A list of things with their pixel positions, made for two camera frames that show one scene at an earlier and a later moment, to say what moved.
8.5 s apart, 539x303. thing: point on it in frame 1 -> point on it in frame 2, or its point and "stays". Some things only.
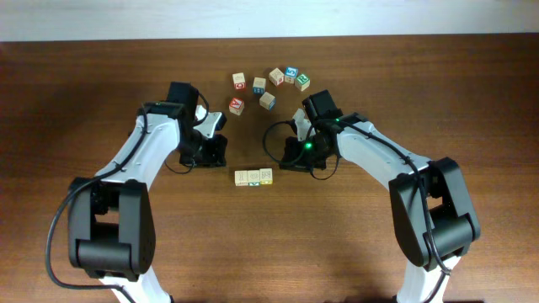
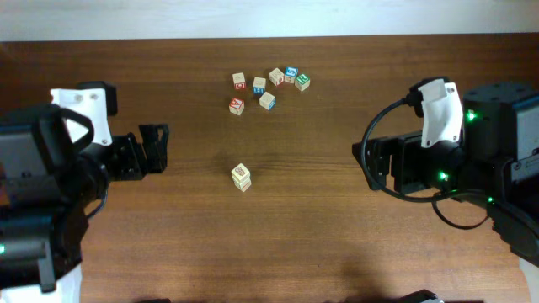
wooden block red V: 237,106 stays
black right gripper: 296,158 -> 406,162
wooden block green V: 253,178 -> 242,183
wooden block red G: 239,80 stays
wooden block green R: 301,82 stays
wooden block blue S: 290,73 stays
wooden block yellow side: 266,176 -> 243,187
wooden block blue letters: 258,86 stays
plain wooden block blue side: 268,100 stays
